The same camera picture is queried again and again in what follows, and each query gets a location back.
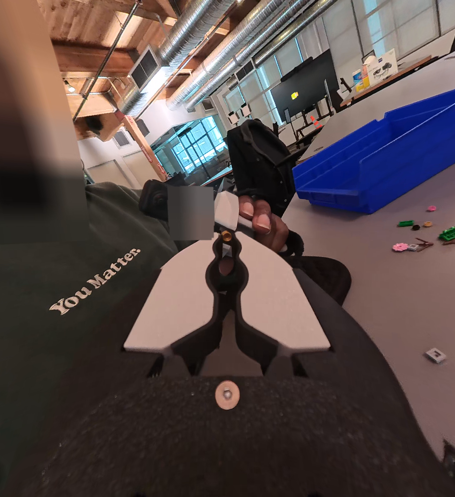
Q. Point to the brown twig pieces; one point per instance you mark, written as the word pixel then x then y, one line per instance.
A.
pixel 424 244

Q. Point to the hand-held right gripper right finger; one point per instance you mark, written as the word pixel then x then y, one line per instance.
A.
pixel 281 306

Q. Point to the person's left hand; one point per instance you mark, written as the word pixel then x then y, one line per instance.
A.
pixel 266 229

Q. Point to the green flat brick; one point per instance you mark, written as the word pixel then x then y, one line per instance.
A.
pixel 405 223

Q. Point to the large black screen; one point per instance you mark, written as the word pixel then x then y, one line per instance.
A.
pixel 305 85

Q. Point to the wall air vent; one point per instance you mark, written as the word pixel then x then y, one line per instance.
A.
pixel 145 69

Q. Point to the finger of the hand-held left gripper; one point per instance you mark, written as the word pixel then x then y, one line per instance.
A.
pixel 226 209

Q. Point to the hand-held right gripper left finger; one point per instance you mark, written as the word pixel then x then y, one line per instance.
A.
pixel 173 306

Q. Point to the blue plastic bin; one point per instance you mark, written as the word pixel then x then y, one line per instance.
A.
pixel 347 182

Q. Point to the wooden-top desk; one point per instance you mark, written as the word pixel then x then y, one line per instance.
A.
pixel 406 73

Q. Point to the black knit cloth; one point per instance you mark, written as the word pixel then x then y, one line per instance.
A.
pixel 324 279

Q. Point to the silver ventilation duct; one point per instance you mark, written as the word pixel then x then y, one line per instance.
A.
pixel 188 39
pixel 243 50

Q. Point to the orange traffic cone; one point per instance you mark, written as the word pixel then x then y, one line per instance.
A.
pixel 316 122

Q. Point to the small grey square brick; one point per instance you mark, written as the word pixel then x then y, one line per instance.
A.
pixel 435 355

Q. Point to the green leafy brick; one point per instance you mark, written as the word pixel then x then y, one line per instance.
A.
pixel 450 233

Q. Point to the pink flower brick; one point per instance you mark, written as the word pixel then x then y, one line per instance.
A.
pixel 400 247

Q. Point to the person's green sweatshirt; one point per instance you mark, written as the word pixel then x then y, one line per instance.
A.
pixel 37 291

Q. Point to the blue white container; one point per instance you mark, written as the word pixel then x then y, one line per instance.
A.
pixel 358 80

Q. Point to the white printed box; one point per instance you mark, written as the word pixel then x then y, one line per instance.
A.
pixel 381 66

